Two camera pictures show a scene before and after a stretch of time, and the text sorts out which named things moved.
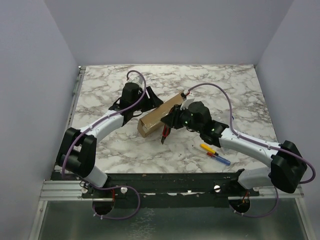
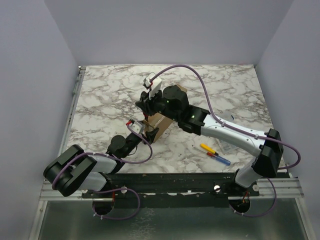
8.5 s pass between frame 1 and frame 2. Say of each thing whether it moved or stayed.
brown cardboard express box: moved
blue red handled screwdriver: stayed
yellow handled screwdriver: stayed
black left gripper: moved
